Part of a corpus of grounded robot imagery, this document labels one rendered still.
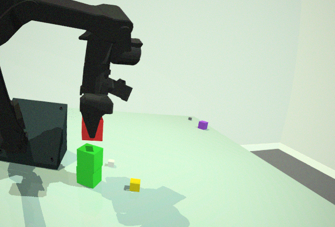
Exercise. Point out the red block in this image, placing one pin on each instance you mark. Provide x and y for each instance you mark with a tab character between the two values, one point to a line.
99	132

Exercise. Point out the purple cube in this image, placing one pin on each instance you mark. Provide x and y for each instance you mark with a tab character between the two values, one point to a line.
202	125

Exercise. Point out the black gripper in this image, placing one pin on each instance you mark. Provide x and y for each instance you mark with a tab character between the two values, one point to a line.
93	105

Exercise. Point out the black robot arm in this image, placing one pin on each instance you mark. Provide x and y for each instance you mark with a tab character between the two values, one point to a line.
108	35

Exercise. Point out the yellow block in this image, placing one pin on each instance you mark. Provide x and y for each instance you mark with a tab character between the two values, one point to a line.
134	185

